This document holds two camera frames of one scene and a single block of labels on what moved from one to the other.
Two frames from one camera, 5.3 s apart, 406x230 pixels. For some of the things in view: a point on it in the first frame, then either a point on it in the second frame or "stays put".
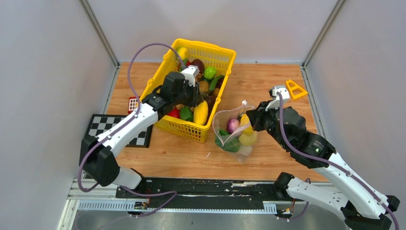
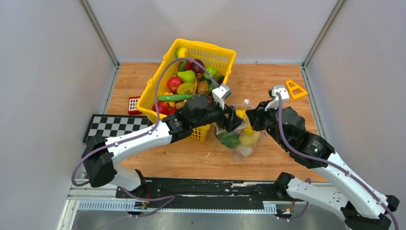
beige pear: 248,141 stays put
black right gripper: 255,116 stays put
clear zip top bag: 233,134 stays put
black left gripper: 197,97 → 234,120
